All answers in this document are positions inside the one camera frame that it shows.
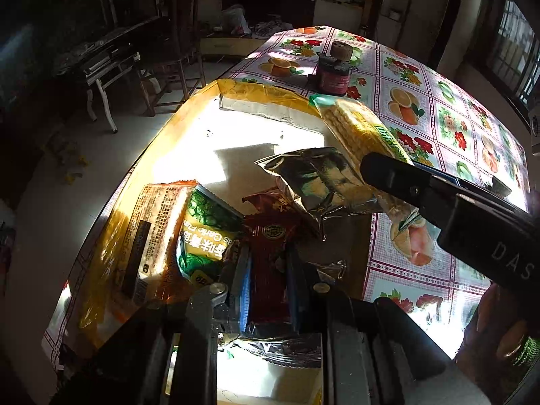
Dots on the wooden post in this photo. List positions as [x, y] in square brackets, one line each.
[373, 0]

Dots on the green pea snack packet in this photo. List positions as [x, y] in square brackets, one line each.
[202, 232]

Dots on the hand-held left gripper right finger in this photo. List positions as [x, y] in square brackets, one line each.
[297, 291]

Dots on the wooden chair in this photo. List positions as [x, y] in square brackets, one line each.
[181, 33]

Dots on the orange cracker packet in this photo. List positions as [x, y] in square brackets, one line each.
[156, 219]

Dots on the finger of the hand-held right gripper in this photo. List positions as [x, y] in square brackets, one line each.
[472, 183]
[400, 177]

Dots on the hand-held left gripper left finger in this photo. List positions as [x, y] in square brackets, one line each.
[247, 291]

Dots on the plastic bag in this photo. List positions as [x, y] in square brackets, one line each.
[236, 19]

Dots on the barred window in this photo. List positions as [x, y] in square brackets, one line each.
[510, 46]

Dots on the fruit and flower tablecloth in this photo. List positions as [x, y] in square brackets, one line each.
[422, 93]

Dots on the silver foil snack packet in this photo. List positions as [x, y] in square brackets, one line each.
[327, 261]
[312, 173]
[270, 348]

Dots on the person's right hand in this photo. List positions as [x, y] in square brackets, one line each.
[498, 333]

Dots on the yellow floor scraps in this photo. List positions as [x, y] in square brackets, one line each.
[69, 158]

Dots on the dark jar with cork lid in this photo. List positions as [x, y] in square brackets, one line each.
[333, 74]

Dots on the dark red snack packet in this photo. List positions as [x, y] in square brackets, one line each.
[270, 240]

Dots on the yellow cardboard box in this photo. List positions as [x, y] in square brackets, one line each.
[236, 135]

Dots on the yellow cracker packet green stripe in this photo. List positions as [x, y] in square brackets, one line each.
[363, 130]

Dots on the metal table with player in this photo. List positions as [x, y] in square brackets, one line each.
[105, 55]

